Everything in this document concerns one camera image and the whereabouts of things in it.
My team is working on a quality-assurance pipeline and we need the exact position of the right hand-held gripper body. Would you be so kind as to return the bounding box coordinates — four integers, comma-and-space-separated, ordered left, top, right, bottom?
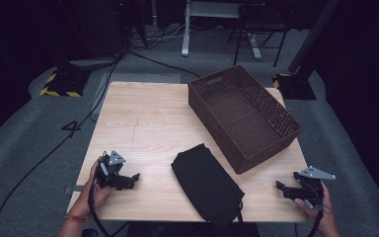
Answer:
292, 165, 338, 209

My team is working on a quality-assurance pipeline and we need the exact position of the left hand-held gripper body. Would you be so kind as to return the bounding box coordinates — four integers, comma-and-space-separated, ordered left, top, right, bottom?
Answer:
96, 149, 127, 190

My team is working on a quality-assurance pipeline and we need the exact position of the black cloth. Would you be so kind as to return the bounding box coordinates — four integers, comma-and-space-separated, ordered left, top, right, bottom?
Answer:
170, 142, 247, 229

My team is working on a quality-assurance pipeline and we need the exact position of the brown wicker basket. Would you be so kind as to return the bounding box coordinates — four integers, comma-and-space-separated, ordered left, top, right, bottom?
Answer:
187, 64, 303, 175

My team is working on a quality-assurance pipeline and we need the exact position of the person's left hand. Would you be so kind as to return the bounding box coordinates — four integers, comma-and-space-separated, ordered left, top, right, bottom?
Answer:
69, 159, 113, 219

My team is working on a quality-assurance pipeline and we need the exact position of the person's right hand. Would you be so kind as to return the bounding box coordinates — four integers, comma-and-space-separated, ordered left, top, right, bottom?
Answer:
293, 182, 341, 237

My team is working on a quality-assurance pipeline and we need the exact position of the person's dark clothing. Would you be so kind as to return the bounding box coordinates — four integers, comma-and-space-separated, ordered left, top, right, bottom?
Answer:
125, 221, 262, 237

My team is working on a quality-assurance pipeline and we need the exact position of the black yellow-striped stand base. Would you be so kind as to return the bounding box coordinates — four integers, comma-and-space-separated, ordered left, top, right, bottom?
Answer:
38, 67, 92, 99
271, 72, 318, 101

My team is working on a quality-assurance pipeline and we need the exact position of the black chair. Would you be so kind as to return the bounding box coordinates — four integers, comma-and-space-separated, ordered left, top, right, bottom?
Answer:
226, 2, 289, 68

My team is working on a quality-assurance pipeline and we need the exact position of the right hand-held gripper cable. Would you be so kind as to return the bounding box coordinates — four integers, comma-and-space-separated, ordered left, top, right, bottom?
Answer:
304, 206, 326, 237

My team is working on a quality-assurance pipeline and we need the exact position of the hand-held gripper cable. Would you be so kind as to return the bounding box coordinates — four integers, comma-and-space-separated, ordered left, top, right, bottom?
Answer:
87, 177, 130, 237
304, 206, 326, 237

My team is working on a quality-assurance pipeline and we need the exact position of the left hand-held gripper cable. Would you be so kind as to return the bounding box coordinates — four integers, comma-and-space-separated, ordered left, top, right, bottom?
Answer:
87, 177, 130, 237

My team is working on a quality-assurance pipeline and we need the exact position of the orange thread bracelet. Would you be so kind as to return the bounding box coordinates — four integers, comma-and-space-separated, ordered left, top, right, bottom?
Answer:
63, 213, 90, 224

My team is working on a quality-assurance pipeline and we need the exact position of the long black floor cable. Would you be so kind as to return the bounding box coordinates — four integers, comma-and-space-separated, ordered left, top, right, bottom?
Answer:
0, 53, 124, 237

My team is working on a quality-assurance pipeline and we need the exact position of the bundle of floor cables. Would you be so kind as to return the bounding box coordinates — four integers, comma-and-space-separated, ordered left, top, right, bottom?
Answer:
127, 23, 191, 51

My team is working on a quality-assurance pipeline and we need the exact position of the dark slanted stand post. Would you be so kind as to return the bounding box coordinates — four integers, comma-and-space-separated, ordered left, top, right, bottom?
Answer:
287, 0, 341, 75

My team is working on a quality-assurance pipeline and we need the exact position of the white desk frame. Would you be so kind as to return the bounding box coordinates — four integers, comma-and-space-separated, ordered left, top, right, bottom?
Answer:
181, 0, 264, 60

